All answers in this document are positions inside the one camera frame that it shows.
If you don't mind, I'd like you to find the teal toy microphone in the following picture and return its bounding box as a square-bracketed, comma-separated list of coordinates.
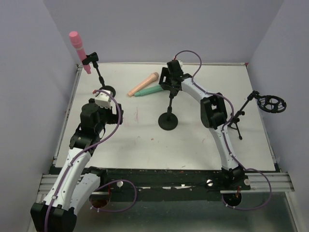
[134, 85, 163, 97]

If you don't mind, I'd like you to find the black round-base mic stand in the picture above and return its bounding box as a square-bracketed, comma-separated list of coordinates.
[82, 52, 116, 97]

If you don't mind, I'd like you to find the pink toy microphone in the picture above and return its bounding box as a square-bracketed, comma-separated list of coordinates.
[69, 31, 91, 74]

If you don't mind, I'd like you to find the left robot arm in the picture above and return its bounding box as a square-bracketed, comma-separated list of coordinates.
[30, 94, 123, 232]

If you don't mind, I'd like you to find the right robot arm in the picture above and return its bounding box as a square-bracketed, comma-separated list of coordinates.
[158, 60, 245, 188]

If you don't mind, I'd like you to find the black tripod mic stand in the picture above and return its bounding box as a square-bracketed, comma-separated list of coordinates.
[227, 93, 254, 140]

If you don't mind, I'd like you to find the peach toy microphone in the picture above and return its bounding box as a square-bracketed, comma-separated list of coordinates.
[127, 72, 159, 97]

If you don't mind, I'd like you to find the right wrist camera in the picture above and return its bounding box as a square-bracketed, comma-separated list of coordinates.
[174, 58, 183, 69]

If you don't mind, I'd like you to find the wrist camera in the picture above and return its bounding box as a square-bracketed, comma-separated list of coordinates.
[174, 58, 183, 69]
[93, 90, 112, 109]

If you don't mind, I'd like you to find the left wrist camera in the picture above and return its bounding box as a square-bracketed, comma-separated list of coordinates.
[93, 90, 112, 109]

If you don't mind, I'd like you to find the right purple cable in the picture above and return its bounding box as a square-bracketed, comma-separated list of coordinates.
[173, 50, 272, 210]

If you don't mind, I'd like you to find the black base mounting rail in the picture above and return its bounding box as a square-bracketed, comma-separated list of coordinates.
[49, 166, 252, 203]

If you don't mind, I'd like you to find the black shock mount ring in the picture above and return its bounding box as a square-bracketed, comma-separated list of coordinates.
[251, 90, 288, 114]

